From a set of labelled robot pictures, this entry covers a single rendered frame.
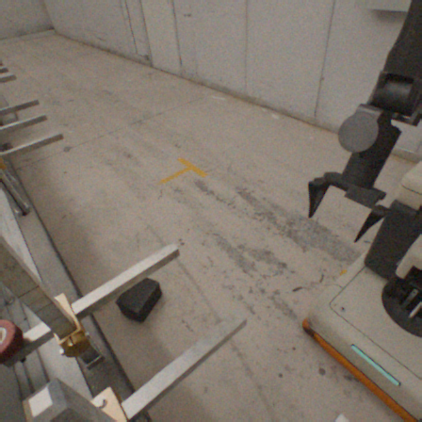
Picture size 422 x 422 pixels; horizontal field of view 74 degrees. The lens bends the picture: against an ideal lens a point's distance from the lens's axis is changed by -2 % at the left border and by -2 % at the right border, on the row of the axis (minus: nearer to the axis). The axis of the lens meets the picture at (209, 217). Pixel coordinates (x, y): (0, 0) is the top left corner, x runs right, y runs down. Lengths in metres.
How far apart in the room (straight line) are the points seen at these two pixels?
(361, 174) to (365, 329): 0.89
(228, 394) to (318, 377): 0.41
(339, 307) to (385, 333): 0.18
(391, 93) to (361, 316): 0.99
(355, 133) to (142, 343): 1.37
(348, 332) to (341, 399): 0.32
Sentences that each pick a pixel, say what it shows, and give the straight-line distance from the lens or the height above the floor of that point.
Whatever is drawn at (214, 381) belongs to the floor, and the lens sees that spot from 1.47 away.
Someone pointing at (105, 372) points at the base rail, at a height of 0.70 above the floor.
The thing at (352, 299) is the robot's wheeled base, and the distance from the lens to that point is 1.40.
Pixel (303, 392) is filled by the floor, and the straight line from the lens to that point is 1.48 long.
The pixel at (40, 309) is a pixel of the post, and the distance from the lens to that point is 0.60.
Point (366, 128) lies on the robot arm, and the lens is 0.48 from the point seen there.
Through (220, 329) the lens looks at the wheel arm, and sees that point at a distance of 0.62.
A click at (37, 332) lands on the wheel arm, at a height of 0.85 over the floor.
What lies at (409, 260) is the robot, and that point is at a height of 0.76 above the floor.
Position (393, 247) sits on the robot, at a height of 0.50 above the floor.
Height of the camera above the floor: 1.41
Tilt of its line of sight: 44 degrees down
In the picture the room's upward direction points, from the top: 6 degrees counter-clockwise
